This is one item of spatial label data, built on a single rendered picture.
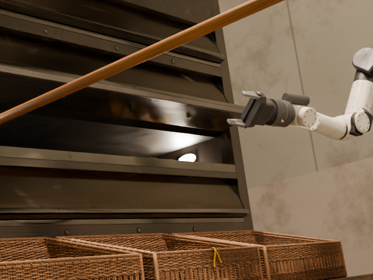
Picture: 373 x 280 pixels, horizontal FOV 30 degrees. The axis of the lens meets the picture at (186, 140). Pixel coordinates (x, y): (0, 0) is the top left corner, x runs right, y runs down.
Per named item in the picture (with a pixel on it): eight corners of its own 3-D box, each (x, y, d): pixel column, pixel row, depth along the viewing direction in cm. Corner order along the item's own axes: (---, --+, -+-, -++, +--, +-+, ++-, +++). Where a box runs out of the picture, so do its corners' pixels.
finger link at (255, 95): (240, 91, 216) (255, 93, 219) (245, 97, 213) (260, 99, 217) (242, 87, 215) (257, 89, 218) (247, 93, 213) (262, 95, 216)
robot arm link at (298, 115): (267, 124, 231) (293, 127, 237) (289, 129, 222) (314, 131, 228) (272, 90, 230) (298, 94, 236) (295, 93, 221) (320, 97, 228)
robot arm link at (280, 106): (235, 116, 226) (263, 120, 233) (249, 135, 220) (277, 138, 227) (252, 85, 220) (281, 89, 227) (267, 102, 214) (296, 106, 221)
